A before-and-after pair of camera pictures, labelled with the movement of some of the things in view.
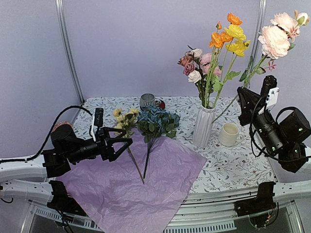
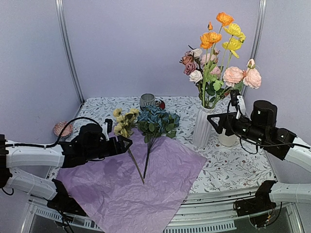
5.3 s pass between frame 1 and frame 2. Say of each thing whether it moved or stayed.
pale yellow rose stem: stayed
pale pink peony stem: moved
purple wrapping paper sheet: stayed
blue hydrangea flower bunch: stayed
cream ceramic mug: stayed
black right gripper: moved
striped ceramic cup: stayed
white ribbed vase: stayed
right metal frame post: stayed
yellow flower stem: moved
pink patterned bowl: stayed
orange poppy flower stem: moved
